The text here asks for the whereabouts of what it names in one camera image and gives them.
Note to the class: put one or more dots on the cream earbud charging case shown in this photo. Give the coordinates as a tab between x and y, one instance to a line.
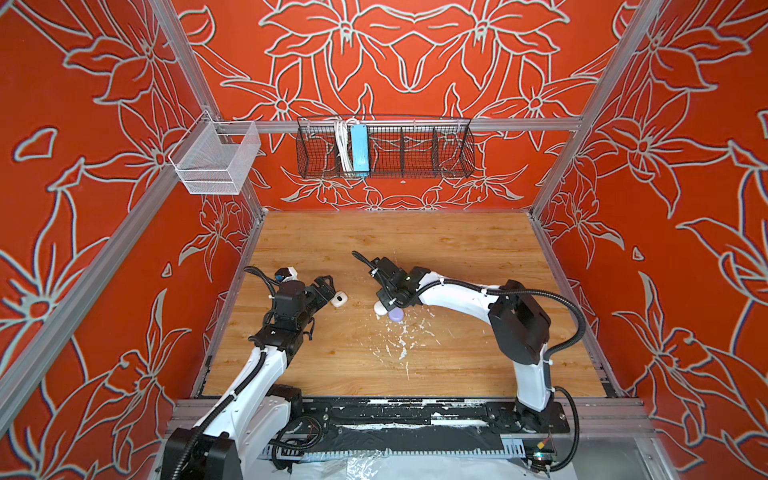
339	299

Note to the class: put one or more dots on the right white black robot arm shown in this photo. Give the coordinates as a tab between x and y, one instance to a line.
520	325

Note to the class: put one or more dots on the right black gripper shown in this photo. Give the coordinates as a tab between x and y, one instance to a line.
383	300

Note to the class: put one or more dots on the purple round charging case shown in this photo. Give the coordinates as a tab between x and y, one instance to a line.
396	315

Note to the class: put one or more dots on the clear plastic wall bin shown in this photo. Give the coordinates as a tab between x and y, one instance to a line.
215	158

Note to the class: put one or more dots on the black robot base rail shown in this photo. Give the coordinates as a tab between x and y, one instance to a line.
335	428

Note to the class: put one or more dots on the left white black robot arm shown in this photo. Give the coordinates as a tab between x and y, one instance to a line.
256	413

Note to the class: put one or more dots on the white round charging case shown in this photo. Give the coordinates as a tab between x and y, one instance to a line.
380	309

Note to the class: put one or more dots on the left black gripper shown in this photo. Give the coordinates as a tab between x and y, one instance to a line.
325	289

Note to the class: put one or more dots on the black wire wall basket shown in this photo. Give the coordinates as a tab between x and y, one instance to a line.
400	147

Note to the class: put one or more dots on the light blue power strip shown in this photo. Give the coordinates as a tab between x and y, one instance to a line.
360	149

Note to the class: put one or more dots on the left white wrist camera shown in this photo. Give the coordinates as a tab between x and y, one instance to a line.
286	274

